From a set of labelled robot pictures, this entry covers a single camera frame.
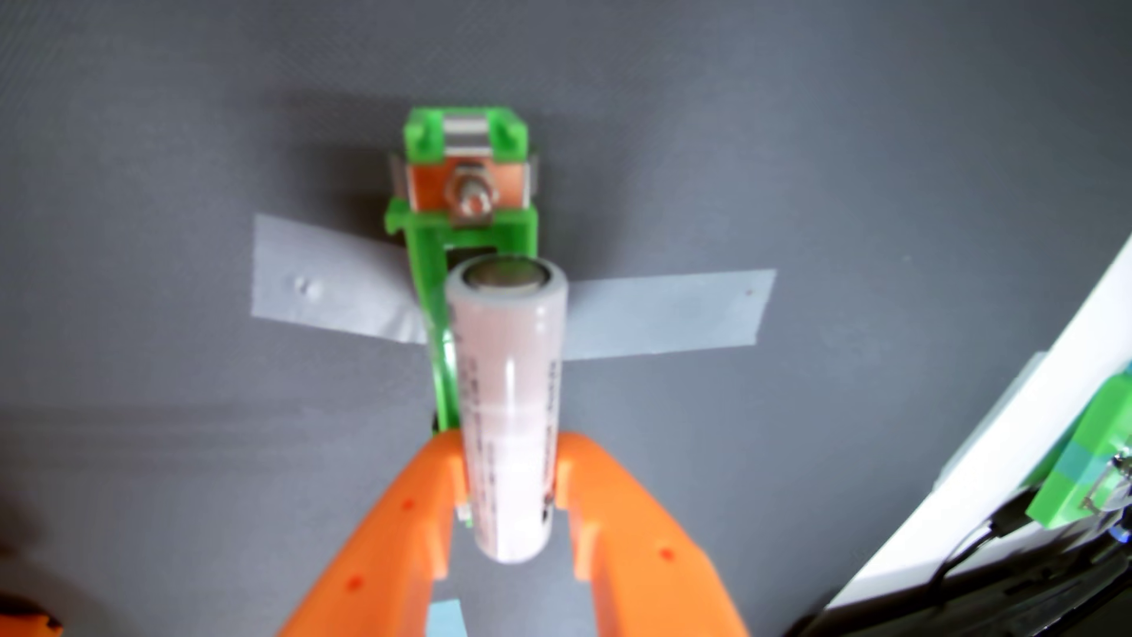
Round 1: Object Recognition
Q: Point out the green printed block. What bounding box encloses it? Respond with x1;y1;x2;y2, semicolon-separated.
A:
1026;372;1132;530

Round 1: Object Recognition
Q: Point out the black Dell laptop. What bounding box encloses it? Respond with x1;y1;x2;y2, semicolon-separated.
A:
782;522;1132;637

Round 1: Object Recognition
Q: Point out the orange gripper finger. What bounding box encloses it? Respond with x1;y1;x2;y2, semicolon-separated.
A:
278;430;470;637
554;432;749;637

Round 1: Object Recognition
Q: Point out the black plug cable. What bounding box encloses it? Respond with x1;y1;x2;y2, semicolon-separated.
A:
937;508;1036;585

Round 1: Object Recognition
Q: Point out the dark grey table mat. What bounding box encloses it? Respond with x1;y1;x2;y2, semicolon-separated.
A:
0;0;1132;637

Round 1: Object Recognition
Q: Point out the light blue tape piece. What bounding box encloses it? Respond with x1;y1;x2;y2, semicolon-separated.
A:
426;598;468;637

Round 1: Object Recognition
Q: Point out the orange robot arm base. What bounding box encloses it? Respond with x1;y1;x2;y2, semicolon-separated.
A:
0;597;63;637

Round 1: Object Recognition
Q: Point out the green battery holder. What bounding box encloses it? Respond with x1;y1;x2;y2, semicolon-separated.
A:
384;106;541;435

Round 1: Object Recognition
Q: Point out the white cylindrical battery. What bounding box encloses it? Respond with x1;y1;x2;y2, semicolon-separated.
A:
444;255;569;564

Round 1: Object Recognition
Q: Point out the grey tape strip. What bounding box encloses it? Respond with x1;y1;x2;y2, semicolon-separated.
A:
250;212;778;361

